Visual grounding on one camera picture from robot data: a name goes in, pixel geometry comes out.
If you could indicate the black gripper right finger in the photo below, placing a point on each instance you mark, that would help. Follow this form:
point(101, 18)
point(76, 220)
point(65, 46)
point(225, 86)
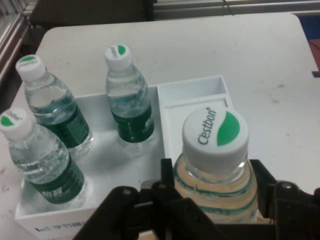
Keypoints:
point(295, 212)

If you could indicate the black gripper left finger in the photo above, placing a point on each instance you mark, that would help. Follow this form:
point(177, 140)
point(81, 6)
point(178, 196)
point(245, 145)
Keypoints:
point(150, 212)

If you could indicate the green label water bottle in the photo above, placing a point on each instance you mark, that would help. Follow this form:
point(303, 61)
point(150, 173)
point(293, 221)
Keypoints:
point(45, 162)
point(127, 95)
point(215, 140)
point(55, 105)

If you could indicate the white and blue organizer box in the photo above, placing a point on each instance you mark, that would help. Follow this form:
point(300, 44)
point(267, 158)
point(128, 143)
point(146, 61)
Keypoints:
point(100, 155)

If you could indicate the low aluminium frame beam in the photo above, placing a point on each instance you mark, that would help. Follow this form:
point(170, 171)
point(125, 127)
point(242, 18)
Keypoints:
point(237, 6)

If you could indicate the aluminium frame rail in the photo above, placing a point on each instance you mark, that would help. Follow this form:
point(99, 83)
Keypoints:
point(12, 30)

